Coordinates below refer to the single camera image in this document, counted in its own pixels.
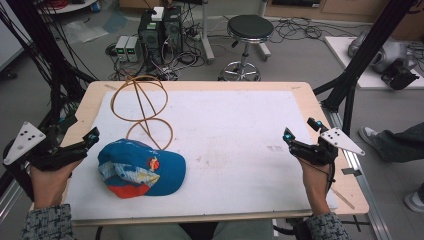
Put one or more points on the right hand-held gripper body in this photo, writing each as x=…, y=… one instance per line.
x=320, y=153

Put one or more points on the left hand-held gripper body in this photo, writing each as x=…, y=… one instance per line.
x=50, y=155

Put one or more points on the blue and orange cap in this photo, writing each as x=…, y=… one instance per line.
x=166, y=173

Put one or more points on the person's left hand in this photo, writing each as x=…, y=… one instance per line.
x=50, y=183

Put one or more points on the person's right hand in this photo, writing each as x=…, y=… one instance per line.
x=315, y=183

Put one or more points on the white table mat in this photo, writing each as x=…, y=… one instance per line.
x=233, y=150

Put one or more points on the white floor board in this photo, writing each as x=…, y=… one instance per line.
x=340, y=50

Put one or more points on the grey power supply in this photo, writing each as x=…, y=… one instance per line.
x=132, y=50
x=121, y=48

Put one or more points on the black device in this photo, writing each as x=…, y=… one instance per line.
x=398, y=76

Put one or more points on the wooden table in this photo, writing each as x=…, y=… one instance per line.
x=200, y=85

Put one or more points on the grey robot shell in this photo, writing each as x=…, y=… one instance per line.
x=393, y=53

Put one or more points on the black computer tower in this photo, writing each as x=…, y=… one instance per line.
x=173, y=33
x=150, y=40

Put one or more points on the black round stool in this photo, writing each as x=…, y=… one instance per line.
x=250, y=28

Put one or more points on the white desk leg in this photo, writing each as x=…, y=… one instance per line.
x=207, y=36

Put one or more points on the white box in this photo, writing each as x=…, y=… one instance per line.
x=157, y=13

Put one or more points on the silver metal rail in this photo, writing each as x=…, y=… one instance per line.
x=360, y=180

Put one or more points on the black metal frame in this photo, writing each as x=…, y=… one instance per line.
x=373, y=46
x=36, y=40

